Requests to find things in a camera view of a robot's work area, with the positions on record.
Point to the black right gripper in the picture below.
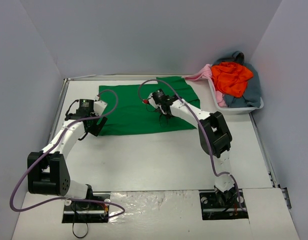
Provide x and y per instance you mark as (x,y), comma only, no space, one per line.
(164,111)

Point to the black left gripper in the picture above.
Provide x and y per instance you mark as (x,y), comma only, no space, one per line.
(94,125)

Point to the green t shirt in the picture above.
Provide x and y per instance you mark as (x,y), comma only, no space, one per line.
(132,117)

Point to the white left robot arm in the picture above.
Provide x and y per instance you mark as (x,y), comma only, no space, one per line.
(51,175)

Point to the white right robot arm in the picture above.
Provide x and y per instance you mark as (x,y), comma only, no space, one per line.
(214,134)

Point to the pink t shirt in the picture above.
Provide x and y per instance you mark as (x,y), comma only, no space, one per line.
(206,74)

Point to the orange t shirt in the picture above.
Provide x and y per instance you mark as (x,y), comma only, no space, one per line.
(231,78)

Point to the white plastic laundry bin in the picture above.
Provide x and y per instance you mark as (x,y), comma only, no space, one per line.
(231,110)

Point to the grey blue t shirt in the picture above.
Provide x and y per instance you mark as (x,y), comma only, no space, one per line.
(252,94)

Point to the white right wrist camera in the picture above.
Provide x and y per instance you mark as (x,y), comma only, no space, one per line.
(150,100)

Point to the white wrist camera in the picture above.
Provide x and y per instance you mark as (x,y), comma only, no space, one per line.
(99,106)
(150,100)

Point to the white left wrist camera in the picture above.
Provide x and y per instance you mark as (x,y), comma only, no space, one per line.
(99,106)

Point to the aluminium table edge rail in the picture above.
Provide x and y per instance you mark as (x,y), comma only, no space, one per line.
(124,77)

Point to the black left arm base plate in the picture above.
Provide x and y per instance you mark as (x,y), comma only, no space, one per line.
(84,212)

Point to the right side table rail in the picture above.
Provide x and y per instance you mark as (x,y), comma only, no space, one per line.
(269,166)

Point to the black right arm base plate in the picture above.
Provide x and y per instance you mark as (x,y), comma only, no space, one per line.
(216,205)

